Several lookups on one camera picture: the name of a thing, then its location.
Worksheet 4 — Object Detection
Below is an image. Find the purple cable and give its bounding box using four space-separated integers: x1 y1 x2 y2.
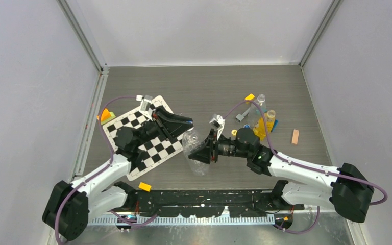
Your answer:
223 100 388 235
54 95 159 245

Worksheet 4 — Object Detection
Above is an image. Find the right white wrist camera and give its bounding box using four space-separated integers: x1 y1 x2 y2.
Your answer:
209 114 226 140

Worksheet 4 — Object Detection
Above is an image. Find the blue lego brick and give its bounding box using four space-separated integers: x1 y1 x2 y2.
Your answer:
271 119 278 132

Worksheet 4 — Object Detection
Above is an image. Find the black white chessboard mat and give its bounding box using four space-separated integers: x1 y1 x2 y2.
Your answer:
102 95 183 181

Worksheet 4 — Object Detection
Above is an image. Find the clear plastic bottle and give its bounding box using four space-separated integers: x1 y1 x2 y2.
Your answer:
247 94 267 128

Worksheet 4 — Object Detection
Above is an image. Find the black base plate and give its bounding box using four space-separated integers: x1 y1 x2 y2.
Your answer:
114 181 304 218

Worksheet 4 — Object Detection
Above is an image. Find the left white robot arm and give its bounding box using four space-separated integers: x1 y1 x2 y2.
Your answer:
42 106 193 241

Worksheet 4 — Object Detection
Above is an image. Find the yellow block near base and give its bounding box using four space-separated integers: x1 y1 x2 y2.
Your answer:
138 182 152 192

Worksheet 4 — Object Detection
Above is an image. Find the clear bottle blue cap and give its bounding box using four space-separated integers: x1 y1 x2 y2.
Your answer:
182 127 214 176

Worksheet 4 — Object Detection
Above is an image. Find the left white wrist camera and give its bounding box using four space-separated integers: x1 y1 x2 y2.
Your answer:
136 95 153 120

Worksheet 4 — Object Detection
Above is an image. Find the grey slotted cable duct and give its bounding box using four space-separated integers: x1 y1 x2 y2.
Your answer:
88 214 275 226

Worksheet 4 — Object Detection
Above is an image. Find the tan wooden block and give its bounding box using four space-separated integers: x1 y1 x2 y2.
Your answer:
291 129 300 145

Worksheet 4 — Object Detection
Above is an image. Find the grey long block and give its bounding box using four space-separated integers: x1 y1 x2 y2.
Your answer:
235 107 250 123

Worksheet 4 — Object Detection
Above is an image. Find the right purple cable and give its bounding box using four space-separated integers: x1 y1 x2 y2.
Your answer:
223 100 388 235

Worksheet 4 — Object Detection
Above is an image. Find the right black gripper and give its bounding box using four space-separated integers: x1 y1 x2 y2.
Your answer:
189 128 251 164

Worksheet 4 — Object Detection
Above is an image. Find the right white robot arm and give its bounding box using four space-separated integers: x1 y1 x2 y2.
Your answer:
188 128 374 223

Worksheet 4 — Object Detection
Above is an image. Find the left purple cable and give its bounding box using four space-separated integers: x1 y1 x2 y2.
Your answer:
54 95 159 245

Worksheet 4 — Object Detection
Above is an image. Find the yellow juice bottle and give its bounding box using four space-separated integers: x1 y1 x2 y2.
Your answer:
253 110 276 140

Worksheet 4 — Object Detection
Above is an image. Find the orange green block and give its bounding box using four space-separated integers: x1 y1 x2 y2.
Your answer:
96 108 116 125

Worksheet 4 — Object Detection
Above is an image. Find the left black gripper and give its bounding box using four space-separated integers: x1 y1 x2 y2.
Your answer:
134 107 193 149

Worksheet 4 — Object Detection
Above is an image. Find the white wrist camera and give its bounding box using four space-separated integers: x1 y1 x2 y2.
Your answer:
136 95 153 120
209 114 226 140

